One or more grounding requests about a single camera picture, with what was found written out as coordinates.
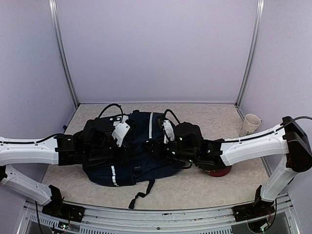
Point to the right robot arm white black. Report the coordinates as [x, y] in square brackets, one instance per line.
[185, 143]

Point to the aluminium front rail frame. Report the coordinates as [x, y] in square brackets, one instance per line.
[103, 220]

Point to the navy blue student backpack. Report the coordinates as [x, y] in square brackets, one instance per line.
[135, 165]

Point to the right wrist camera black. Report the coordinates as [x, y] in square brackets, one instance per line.
[166, 127]

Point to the aluminium corner post right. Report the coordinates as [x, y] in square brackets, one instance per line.
[251, 53]

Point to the red floral plate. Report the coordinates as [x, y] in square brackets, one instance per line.
[218, 172]

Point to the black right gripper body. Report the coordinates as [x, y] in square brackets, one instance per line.
[161, 155]

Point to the aluminium corner post left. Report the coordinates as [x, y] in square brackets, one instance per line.
[61, 50]

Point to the aluminium corner post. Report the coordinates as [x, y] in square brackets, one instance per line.
[251, 53]
[61, 50]

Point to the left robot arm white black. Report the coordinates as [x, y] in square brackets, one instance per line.
[97, 143]

